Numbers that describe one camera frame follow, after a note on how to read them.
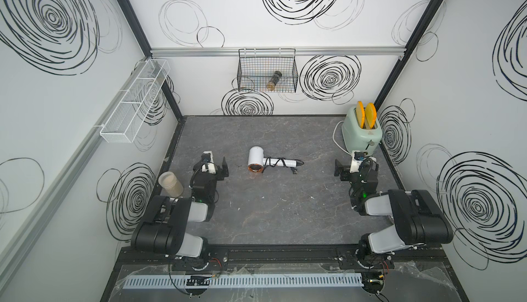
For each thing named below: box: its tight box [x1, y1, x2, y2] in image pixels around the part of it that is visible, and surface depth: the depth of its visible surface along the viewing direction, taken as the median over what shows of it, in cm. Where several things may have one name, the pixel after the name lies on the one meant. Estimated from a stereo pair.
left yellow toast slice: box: [356, 100, 366, 130], surface depth 96 cm
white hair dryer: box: [247, 145, 303, 173], surface depth 98 cm
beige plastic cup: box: [157, 170, 184, 199], surface depth 86 cm
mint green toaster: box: [341, 106, 383, 157], surface depth 96 cm
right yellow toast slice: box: [365, 102, 377, 130], surface depth 95 cm
